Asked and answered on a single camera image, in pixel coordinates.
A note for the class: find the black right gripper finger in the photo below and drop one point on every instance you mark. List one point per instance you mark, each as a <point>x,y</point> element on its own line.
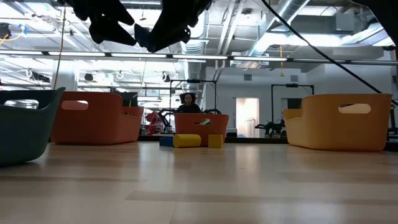
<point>161,39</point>

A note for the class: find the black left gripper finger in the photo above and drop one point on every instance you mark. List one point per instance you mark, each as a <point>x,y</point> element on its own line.
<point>119,12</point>
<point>112,34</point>

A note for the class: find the green long toy block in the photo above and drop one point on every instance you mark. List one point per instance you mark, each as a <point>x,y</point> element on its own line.
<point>206,122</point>

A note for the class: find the blue long toy block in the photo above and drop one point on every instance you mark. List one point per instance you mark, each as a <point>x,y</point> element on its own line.
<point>166,142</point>

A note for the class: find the yellow cylinder toy block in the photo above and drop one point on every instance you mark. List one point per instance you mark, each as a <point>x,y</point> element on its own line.
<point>186,141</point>

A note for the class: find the yellow cube toy block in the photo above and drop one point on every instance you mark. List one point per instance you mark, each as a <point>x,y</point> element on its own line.
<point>215,141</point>

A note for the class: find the black background robot arm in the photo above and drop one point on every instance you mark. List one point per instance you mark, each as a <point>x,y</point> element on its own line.
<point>163,116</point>
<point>213,110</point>
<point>273,126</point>

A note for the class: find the long overhead light bar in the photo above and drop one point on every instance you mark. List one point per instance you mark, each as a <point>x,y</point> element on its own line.
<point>199,57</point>

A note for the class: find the black background monitor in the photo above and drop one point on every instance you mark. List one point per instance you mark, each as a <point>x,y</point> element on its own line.
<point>129,99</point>

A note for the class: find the person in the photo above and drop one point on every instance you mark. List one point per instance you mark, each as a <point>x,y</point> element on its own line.
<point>188,107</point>

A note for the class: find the red background object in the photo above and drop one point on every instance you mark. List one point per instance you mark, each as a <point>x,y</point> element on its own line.
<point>154,119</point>

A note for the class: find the large orange plastic bin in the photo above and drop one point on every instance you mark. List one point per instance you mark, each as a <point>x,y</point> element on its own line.
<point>93,124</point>

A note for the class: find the small orange plastic bin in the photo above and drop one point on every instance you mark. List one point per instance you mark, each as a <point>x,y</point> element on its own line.
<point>186,127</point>

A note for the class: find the teal plastic bin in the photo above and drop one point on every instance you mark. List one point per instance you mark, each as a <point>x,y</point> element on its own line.
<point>25,133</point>

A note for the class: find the yellow plastic bin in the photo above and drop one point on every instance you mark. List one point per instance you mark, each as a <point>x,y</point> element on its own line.
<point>326,130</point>

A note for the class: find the black background stand frame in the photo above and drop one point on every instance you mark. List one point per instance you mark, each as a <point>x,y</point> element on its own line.
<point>292,85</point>
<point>192,81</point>

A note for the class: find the black aluminium table frame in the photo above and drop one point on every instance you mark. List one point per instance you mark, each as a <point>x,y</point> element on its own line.
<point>248,140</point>

